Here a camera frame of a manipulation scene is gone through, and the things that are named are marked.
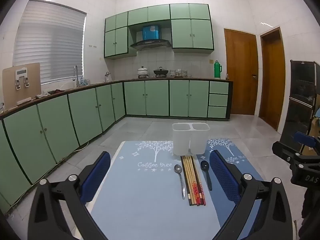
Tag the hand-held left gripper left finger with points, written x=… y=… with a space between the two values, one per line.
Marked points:
x=96 y=177

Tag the green base cabinets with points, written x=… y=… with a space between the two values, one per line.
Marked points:
x=155 y=97

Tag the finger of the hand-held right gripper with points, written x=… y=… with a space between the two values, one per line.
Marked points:
x=305 y=138
x=285 y=152

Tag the crumpled dark cloth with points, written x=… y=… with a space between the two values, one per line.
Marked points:
x=50 y=93

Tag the black glass cabinet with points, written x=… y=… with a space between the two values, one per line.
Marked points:
x=300 y=100

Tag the white double utensil holder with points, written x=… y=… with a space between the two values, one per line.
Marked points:
x=182 y=140

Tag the green thermos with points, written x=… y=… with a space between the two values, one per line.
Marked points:
x=217 y=71

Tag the metal spoon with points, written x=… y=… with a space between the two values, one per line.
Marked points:
x=178 y=169

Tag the white pot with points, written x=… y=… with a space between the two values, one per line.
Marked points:
x=142 y=72

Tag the white window blind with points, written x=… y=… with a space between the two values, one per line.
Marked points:
x=50 y=42

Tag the metal faucet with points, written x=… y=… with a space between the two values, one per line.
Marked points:
x=76 y=71

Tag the cluster of seasoning jars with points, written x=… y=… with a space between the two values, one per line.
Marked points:
x=180 y=73

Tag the black plastic spoon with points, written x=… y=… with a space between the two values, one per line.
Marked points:
x=205 y=165

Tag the small white kettle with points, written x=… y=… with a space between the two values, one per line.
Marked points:
x=107 y=77

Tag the black wok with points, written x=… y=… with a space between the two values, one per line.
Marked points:
x=160 y=72

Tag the dark blue printed placemat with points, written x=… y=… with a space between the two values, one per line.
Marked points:
x=215 y=194

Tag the wooden door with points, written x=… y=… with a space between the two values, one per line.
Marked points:
x=272 y=80
x=241 y=75

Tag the wooden board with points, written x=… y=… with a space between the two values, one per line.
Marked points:
x=10 y=92

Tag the blue wrapped hood chimney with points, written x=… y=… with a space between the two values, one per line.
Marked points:
x=151 y=32

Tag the light blue placemat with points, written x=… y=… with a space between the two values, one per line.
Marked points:
x=145 y=192

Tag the green wall cabinets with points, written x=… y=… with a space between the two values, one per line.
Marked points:
x=190 y=32

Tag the black range hood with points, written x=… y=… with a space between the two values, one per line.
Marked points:
x=150 y=44

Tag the bundle of chopsticks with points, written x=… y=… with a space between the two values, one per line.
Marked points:
x=192 y=180

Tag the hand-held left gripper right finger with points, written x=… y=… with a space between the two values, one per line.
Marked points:
x=222 y=175

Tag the white plastic device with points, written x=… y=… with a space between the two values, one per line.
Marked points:
x=22 y=72

